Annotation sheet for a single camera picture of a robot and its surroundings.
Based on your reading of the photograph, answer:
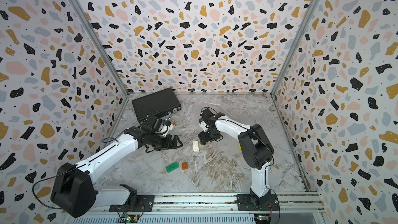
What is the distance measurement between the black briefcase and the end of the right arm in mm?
295

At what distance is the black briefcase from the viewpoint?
1.06m

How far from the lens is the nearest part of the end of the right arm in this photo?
70 centimetres
